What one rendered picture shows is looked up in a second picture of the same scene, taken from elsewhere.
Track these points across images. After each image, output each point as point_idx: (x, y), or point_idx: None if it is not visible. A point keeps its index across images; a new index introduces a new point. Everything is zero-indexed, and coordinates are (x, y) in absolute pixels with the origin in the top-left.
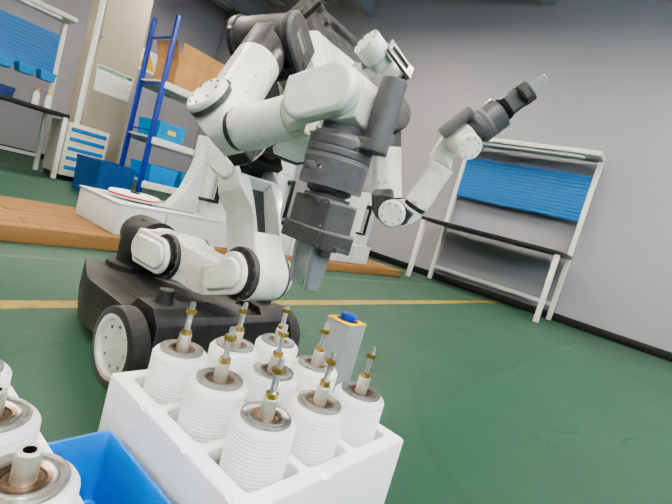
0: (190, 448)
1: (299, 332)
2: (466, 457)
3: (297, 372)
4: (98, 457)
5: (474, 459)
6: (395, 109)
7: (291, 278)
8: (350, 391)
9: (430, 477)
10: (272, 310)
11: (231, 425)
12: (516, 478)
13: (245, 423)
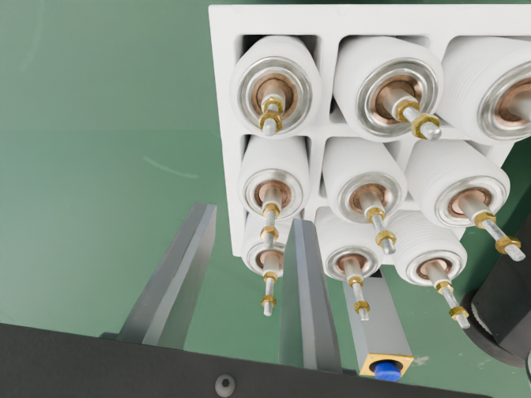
0: (339, 16)
1: (472, 341)
2: (254, 311)
3: (357, 234)
4: None
5: (248, 313)
6: None
7: (293, 223)
8: (274, 248)
9: (254, 272)
10: (530, 345)
11: (295, 46)
12: (219, 317)
13: (273, 54)
